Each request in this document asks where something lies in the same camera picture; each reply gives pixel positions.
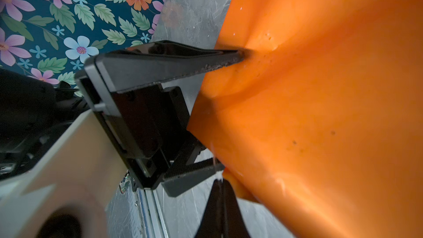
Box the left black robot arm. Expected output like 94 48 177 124
1 40 243 197

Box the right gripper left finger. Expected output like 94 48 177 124
195 180 223 238

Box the yellow orange wrapping paper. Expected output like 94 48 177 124
188 0 423 238

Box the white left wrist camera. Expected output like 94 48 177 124
1 111 127 238

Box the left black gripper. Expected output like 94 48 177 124
76 40 245 197

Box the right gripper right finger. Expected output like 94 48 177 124
223 180 250 238

